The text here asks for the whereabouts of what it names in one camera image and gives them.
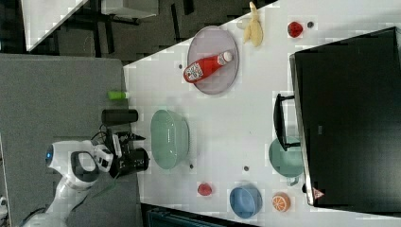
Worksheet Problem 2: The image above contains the orange slice toy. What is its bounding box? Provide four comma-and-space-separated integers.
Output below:
271, 192, 290, 212

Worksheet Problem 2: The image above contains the green plastic strainer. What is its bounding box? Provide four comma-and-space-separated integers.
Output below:
150, 110, 189, 169

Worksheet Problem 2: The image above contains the green mug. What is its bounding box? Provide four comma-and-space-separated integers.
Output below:
269, 136, 304, 186

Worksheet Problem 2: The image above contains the red strawberry toy near oven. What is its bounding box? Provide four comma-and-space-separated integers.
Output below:
288, 22, 304, 38

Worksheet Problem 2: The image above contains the blue bowl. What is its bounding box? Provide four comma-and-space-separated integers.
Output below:
229, 184, 263, 218

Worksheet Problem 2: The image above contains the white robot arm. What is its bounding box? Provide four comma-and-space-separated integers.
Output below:
19, 131, 149, 227

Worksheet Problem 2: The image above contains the grey round plate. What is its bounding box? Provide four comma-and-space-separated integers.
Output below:
187, 26, 239, 95

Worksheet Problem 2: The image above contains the black cylinder large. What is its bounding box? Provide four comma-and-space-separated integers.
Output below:
101, 109, 139, 126

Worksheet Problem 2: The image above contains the red strawberry toy front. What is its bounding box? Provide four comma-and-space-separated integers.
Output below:
198, 183, 212, 196

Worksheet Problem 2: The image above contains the green cylinder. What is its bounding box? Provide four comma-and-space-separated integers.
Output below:
107, 91, 129, 100

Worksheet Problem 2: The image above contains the peeled banana toy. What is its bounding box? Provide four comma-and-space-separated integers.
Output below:
237, 2, 263, 47

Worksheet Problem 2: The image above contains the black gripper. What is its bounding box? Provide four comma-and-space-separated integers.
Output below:
110, 131, 149, 178

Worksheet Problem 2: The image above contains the red ketchup bottle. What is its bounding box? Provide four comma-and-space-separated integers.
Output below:
183, 51, 234, 83

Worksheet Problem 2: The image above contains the black toaster oven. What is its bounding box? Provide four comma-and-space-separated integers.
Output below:
273, 26, 401, 217

